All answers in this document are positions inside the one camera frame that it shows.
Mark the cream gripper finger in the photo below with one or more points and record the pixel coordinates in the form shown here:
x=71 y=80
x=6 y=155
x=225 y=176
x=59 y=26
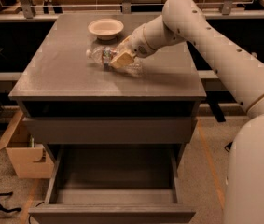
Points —
x=125 y=41
x=122 y=59

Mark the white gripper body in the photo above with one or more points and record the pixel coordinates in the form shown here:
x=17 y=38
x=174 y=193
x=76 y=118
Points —
x=136 y=45

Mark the clear plastic water bottle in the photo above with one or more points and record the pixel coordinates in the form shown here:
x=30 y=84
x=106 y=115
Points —
x=104 y=56

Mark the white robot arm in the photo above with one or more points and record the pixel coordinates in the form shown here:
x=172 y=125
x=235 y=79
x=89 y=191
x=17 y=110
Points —
x=243 y=76

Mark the grey drawer cabinet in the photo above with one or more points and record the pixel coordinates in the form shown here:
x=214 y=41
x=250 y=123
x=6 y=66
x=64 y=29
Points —
x=61 y=82

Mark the grey top drawer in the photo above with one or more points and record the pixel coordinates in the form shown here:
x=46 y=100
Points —
x=111 y=131

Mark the open grey middle drawer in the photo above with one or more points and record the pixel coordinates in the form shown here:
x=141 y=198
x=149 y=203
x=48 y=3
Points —
x=114 y=185

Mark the white bowl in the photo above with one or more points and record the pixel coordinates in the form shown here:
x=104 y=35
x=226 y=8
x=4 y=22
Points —
x=106 y=29

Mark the black power adapter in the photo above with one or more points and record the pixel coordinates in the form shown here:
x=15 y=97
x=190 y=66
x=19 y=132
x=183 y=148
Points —
x=228 y=146

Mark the open cardboard box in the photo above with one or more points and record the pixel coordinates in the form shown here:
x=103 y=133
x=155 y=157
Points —
x=28 y=159

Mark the metal railing frame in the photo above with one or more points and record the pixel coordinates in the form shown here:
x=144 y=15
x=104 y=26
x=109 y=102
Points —
x=75 y=3

